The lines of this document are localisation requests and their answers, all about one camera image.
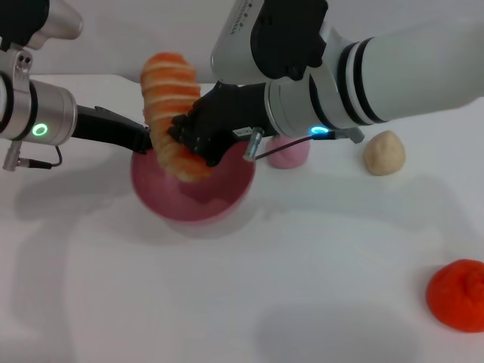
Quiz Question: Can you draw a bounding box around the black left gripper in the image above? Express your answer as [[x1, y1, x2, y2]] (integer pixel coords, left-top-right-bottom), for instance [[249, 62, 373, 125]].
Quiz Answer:
[[73, 105, 154, 156]]

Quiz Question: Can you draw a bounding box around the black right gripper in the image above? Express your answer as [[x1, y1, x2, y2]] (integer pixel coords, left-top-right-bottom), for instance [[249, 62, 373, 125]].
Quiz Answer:
[[167, 82, 273, 168]]

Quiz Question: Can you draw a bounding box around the orange striped long bread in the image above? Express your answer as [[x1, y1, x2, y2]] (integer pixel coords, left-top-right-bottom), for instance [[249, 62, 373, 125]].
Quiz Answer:
[[140, 51, 215, 184]]

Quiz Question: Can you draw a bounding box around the pink plastic bowl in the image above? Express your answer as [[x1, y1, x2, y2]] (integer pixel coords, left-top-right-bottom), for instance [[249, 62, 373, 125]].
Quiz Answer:
[[130, 140, 256, 227]]

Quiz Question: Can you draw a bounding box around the pink peach toy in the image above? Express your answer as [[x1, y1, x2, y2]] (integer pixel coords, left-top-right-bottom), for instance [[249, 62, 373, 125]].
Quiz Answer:
[[267, 135, 312, 169]]

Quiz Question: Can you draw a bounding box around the beige potato toy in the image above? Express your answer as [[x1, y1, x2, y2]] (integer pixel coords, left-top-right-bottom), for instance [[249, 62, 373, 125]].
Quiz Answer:
[[363, 130, 407, 176]]

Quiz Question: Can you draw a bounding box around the red orange round toy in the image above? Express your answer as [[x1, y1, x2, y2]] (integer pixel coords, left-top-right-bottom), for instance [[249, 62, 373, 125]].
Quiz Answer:
[[426, 258, 484, 334]]

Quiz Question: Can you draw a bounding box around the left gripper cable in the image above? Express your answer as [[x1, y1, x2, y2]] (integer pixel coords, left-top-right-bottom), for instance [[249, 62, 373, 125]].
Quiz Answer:
[[2, 141, 64, 172]]

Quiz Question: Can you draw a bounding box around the right wrist camera housing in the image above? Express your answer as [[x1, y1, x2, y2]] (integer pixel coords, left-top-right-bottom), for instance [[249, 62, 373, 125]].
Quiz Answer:
[[209, 0, 329, 83]]

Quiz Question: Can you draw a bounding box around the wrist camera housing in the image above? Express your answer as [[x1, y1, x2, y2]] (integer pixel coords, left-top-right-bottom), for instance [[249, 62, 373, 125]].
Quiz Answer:
[[209, 0, 329, 83], [0, 0, 85, 51]]

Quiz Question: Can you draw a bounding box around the left wrist camera housing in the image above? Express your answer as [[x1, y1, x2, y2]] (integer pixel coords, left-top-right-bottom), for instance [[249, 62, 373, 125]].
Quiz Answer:
[[0, 0, 85, 51]]

